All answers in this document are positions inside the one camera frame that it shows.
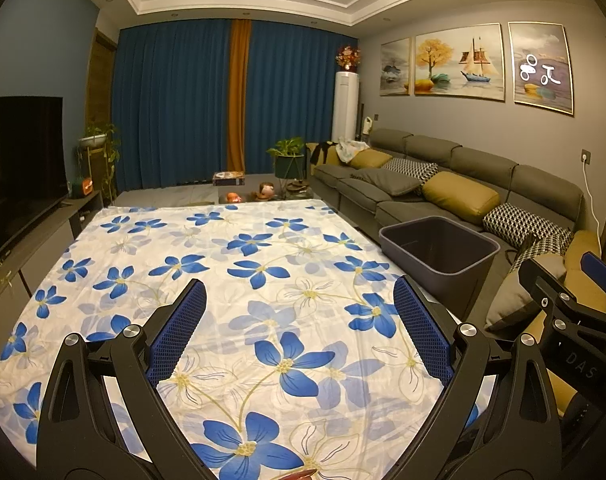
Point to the handheld vacuum cleaner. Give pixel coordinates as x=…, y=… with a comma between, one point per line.
x=365, y=127

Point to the grey sofa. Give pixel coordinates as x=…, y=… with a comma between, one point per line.
x=483, y=160

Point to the orange curtain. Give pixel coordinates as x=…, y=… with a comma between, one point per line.
x=239, y=95

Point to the mustard seat cushion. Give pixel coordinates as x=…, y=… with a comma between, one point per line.
x=575, y=246

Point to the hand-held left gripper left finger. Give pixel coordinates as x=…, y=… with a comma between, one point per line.
x=178, y=330

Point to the white standing air conditioner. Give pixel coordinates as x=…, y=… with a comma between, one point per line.
x=345, y=107

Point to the grey cushion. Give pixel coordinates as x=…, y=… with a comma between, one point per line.
x=385, y=182
x=520, y=295

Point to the white cloth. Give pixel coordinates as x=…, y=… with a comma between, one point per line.
x=352, y=149

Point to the doll head toy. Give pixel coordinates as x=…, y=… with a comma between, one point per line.
x=266, y=191

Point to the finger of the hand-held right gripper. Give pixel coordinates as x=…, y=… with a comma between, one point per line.
x=603, y=277
x=545, y=285

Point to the sailboat and tree painting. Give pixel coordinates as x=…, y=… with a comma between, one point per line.
x=458, y=62

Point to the black television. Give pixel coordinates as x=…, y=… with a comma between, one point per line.
x=18, y=170

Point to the white blue floral blanket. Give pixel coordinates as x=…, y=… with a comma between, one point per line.
x=263, y=310

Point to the wall socket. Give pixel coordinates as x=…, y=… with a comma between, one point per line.
x=585, y=156

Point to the purple abstract painting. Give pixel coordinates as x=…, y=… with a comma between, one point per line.
x=540, y=67

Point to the green plant dark pot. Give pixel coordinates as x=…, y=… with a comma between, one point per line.
x=286, y=160

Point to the small orange toy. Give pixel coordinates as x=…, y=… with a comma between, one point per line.
x=233, y=197

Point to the black white patterned cushion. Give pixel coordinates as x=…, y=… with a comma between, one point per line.
x=525, y=225
x=415, y=170
x=540, y=250

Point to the flat printed box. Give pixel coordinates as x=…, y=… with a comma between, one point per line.
x=229, y=179

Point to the blue curtain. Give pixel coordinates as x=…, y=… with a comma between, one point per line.
x=298, y=100
x=173, y=105

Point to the black garment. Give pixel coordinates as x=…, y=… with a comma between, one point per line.
x=323, y=152

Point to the dark shoes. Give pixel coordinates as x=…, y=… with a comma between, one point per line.
x=298, y=187

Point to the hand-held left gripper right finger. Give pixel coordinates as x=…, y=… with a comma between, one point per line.
x=423, y=327

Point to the artificial flower decoration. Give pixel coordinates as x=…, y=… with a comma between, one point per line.
x=348, y=58

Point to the grey television cabinet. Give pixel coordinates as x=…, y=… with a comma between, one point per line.
x=48, y=240

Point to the trailing plant on stand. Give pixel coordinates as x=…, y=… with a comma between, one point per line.
x=97, y=137

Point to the grey plastic bin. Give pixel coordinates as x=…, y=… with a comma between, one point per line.
x=443, y=270

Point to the grey landscape painting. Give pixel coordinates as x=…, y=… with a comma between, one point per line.
x=396, y=67

